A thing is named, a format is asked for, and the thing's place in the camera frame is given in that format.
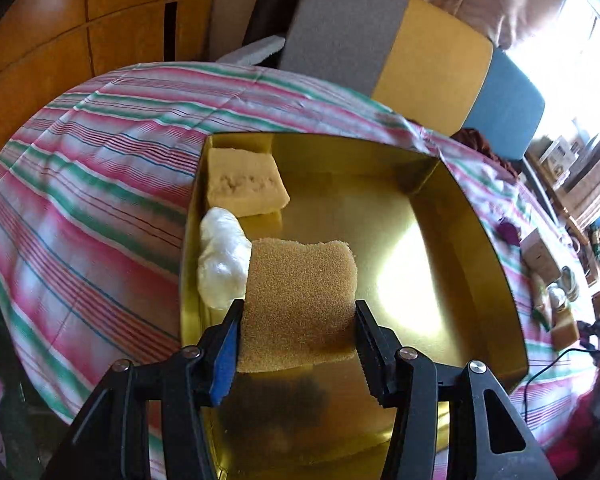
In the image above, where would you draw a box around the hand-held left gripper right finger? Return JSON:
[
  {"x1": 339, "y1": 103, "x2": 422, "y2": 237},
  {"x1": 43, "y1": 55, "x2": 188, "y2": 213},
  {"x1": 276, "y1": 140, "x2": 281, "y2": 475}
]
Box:
[{"x1": 354, "y1": 300, "x2": 551, "y2": 480}]

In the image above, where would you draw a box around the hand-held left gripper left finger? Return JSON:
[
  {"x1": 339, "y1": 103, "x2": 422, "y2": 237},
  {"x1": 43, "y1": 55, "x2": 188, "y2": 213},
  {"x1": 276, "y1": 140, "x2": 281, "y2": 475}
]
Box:
[{"x1": 55, "y1": 299, "x2": 246, "y2": 480}]

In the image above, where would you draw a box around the tan coarse sponge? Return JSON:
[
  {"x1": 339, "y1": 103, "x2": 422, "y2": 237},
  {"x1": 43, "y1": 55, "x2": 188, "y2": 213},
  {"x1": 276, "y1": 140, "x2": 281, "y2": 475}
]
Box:
[{"x1": 240, "y1": 239, "x2": 358, "y2": 373}]

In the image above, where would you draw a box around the gold tin box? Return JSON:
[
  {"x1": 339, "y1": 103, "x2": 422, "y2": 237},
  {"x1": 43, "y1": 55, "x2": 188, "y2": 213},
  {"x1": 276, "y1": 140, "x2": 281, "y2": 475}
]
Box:
[{"x1": 179, "y1": 132, "x2": 529, "y2": 480}]

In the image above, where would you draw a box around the white carton box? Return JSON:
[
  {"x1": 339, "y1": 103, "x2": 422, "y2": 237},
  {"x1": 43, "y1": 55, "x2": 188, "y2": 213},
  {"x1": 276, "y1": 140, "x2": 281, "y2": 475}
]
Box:
[{"x1": 521, "y1": 229, "x2": 563, "y2": 283}]

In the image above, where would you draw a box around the white plastic bag bundle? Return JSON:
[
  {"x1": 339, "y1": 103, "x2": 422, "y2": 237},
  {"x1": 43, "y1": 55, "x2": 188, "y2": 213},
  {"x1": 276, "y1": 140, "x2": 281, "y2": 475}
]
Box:
[{"x1": 197, "y1": 207, "x2": 252, "y2": 311}]

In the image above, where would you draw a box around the purple packet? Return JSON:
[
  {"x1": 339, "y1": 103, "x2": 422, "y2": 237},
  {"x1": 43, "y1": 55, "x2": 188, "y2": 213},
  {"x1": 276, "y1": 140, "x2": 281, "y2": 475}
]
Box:
[{"x1": 497, "y1": 216, "x2": 522, "y2": 247}]

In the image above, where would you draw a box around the person's right forearm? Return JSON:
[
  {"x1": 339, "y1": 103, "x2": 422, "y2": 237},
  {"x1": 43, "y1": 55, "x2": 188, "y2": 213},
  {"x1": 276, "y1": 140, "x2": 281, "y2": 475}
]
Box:
[{"x1": 545, "y1": 390, "x2": 600, "y2": 480}]

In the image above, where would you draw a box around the cluttered wooden shelf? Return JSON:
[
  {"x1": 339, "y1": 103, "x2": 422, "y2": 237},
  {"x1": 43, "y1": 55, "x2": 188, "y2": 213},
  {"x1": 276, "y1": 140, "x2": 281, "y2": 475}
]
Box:
[{"x1": 525, "y1": 125, "x2": 600, "y2": 311}]

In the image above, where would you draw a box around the yellow sponge block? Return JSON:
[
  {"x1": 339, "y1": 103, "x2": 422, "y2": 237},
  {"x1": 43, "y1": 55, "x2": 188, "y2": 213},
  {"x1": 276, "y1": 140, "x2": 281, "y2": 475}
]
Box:
[{"x1": 206, "y1": 146, "x2": 291, "y2": 218}]

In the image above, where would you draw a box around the striped tablecloth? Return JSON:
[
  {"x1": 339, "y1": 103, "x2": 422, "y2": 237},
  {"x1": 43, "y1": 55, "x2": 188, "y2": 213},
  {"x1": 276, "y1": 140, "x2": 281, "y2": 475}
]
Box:
[{"x1": 0, "y1": 61, "x2": 600, "y2": 480}]

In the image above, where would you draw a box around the dark red cloth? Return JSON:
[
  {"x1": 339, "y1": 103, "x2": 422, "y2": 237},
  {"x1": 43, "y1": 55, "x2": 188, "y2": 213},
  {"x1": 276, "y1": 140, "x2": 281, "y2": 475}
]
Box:
[{"x1": 452, "y1": 129, "x2": 518, "y2": 171}]

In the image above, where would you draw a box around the grey yellow blue chair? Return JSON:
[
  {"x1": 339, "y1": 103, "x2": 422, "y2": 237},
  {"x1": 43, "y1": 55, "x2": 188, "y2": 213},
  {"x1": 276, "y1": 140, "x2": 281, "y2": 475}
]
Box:
[{"x1": 215, "y1": 0, "x2": 546, "y2": 161}]

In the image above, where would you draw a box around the window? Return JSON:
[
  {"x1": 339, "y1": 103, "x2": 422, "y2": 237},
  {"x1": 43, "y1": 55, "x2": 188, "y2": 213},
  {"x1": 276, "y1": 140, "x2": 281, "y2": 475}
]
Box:
[{"x1": 510, "y1": 0, "x2": 600, "y2": 126}]

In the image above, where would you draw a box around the pink curtain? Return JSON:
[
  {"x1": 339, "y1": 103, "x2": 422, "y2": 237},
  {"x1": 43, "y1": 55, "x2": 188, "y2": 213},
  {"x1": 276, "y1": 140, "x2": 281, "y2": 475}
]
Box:
[{"x1": 425, "y1": 0, "x2": 571, "y2": 51}]

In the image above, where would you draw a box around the wooden cabinet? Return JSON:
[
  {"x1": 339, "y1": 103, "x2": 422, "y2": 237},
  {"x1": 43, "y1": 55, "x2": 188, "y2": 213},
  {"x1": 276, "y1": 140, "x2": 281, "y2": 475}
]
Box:
[{"x1": 0, "y1": 0, "x2": 221, "y2": 171}]

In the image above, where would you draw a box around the black cable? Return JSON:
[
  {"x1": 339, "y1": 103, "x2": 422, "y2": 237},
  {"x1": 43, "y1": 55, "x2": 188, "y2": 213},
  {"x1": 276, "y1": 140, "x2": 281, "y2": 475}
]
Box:
[{"x1": 525, "y1": 347, "x2": 588, "y2": 423}]

